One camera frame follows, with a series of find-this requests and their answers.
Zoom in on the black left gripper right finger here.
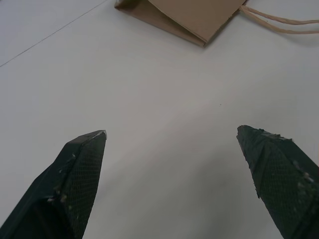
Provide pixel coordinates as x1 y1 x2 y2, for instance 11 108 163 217
236 124 319 239

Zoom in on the brown paper bag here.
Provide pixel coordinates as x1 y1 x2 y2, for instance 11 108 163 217
114 0 319 48

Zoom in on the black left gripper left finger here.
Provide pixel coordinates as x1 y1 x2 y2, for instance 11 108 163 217
0 129 108 239

